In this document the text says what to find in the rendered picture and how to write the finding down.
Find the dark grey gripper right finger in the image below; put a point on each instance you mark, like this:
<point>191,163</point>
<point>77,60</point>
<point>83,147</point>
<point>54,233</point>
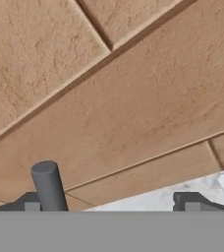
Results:
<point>186,198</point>

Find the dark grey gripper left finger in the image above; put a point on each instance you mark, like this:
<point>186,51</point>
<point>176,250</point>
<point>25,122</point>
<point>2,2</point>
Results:
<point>28,199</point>

